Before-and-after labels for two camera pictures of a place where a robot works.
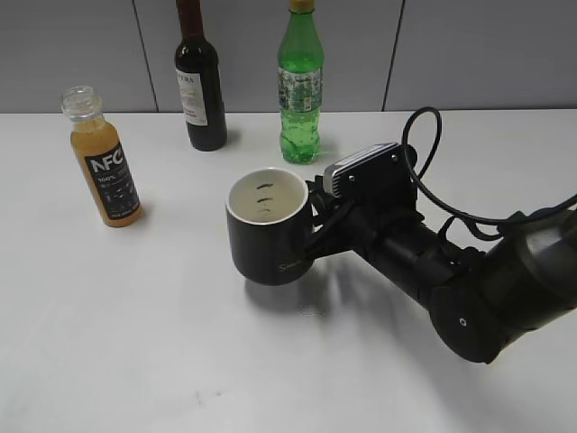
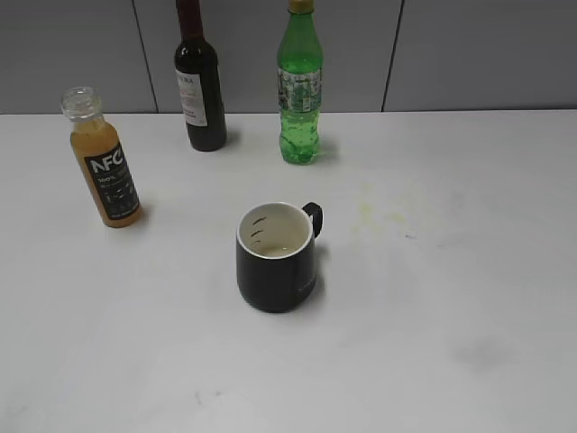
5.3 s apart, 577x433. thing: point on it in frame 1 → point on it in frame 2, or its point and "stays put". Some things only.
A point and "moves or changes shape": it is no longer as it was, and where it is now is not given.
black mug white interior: [270, 220] moves or changes shape
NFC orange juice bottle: [102, 154] stays put
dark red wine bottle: [198, 76] stays put
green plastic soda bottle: [300, 69] stays put
